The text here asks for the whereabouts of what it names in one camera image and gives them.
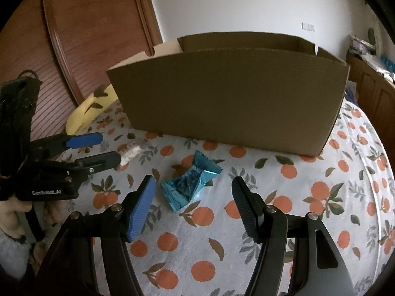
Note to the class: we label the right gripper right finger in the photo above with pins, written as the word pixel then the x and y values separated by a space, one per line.
pixel 318 267

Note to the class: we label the wooden window cabinet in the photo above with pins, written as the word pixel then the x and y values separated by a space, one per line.
pixel 375 96

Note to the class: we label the wooden wardrobe door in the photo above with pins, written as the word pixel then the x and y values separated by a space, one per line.
pixel 71 44

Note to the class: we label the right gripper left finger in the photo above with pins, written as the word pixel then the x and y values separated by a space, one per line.
pixel 68 267

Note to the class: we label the left hand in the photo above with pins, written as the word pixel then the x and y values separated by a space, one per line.
pixel 14 223

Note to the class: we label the white wall switch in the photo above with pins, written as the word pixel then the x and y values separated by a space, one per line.
pixel 307 27

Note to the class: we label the stack of books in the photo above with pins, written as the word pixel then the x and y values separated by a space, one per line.
pixel 361 47

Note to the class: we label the blue foil snack packet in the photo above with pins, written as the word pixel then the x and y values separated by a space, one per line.
pixel 180 191

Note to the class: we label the small white snack packet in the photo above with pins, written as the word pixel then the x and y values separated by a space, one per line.
pixel 131 151

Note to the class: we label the orange print bed sheet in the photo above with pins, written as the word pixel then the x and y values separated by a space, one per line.
pixel 194 217

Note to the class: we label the brown cardboard box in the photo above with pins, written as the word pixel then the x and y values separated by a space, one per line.
pixel 261 90

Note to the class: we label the yellow plush toy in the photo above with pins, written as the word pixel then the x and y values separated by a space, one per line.
pixel 90 109

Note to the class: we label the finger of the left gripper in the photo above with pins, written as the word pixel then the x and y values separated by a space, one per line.
pixel 77 141
pixel 79 170

